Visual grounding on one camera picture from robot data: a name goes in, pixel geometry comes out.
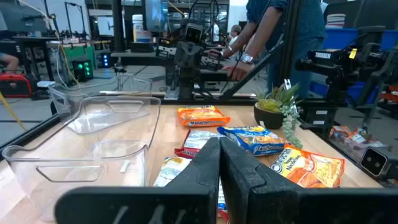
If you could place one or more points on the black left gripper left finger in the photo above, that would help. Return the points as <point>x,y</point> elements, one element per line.
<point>174,202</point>

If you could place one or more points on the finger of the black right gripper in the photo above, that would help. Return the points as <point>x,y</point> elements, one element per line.
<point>182,57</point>
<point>195,57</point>

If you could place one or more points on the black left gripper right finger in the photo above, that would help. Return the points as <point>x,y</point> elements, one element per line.
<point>280,205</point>

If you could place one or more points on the orange Maruchan ramen pack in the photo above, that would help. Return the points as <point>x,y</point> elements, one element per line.
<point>311,168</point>
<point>202,116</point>
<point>171,171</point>

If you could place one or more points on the blue Maruchan ramen pack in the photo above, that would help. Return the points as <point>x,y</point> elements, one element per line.
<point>255,141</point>
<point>221,199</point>

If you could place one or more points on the red Maruchan ramen pack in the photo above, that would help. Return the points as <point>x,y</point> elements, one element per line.
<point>199,141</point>
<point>223,216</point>

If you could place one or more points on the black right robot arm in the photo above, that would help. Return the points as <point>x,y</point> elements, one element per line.
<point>186,85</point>

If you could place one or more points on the black Trossen-labelled robot arm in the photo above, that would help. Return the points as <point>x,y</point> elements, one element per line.
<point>329,62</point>

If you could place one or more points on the person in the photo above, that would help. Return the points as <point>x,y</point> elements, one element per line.
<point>298,18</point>
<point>234,32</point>
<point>9,60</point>

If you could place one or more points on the white plastic bottle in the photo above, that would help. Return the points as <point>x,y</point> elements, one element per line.
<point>137,28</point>

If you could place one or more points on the succulent plant in dark pot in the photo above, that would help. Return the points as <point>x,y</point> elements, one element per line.
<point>269,119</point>

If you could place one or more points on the clear plastic bin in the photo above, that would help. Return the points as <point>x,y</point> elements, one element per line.
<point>93,149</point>
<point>62,102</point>

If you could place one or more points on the black box with green lights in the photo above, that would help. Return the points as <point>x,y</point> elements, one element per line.
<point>82,70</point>

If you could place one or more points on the blue storage bin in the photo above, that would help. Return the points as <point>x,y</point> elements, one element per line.
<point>339,39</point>

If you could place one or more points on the red and black case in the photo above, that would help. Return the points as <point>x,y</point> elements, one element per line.
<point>14,85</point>

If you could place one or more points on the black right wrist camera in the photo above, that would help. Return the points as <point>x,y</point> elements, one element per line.
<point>193,33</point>

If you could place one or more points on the black metal table frame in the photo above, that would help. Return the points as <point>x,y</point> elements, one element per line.
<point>290,46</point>

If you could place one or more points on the black table-level camera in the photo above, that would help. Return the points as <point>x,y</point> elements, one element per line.
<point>373,161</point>

